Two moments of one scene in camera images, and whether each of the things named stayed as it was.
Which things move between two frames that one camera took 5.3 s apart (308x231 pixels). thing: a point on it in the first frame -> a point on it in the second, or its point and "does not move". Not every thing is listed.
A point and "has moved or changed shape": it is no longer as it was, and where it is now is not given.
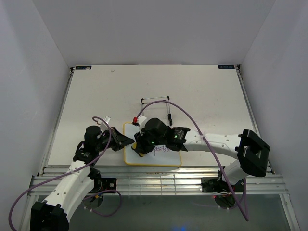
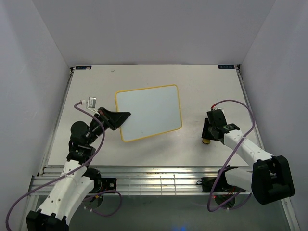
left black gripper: [120, 140] -> [113, 120]
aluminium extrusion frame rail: [160, 181] does not move
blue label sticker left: [83, 67] does not move
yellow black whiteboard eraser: [134, 147] has moved or changed shape
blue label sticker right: [226, 67] does not move
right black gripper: [141, 145] -> [205, 134]
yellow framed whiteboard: [160, 157] -> [153, 110]
